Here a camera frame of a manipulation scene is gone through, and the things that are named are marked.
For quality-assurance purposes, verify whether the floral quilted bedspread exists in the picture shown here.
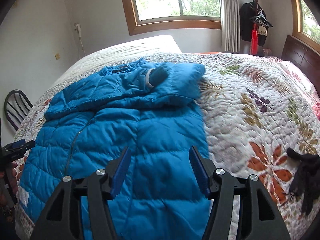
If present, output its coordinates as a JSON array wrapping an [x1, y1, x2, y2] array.
[[16, 40, 319, 239]]

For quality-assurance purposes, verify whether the dark wooden headboard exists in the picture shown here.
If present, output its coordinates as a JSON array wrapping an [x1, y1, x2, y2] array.
[[281, 35, 320, 95]]

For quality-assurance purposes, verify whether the black metal chair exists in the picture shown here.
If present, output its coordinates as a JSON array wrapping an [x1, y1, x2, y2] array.
[[4, 89, 33, 131]]

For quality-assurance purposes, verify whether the blue puffer jacket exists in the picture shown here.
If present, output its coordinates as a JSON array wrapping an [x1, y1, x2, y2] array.
[[18, 59, 210, 239]]

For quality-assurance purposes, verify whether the red hanging item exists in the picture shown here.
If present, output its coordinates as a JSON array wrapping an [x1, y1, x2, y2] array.
[[250, 23, 258, 55]]

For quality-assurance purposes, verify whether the black coat on rack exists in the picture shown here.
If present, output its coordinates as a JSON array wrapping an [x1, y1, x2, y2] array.
[[240, 1, 268, 47]]

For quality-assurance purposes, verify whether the black garment on bed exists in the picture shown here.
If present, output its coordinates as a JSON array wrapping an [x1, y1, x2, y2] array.
[[286, 148, 319, 216]]

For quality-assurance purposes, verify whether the wood framed side window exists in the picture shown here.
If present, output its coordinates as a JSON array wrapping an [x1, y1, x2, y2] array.
[[121, 0, 221, 35]]

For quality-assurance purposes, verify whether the wood framed headboard window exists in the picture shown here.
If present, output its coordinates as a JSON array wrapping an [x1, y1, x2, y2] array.
[[291, 0, 319, 53]]

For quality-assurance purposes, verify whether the beige side window curtain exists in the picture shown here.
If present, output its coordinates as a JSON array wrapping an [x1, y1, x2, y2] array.
[[220, 0, 240, 52]]

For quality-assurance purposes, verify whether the person's left hand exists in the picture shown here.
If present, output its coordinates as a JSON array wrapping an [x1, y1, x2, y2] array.
[[0, 162, 18, 205]]

